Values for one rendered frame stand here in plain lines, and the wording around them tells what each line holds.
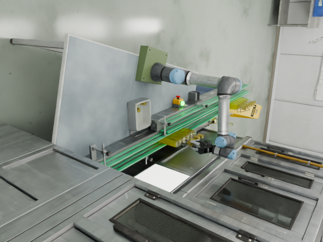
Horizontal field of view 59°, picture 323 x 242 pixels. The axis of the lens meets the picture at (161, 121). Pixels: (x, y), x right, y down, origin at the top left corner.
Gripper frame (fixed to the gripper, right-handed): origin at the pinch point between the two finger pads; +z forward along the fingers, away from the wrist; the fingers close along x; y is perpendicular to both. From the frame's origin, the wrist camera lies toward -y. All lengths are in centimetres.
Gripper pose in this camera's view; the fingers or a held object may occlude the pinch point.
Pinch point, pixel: (191, 144)
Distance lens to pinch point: 225.6
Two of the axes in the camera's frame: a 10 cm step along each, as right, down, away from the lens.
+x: -0.1, -9.4, -3.4
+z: -8.0, -2.0, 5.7
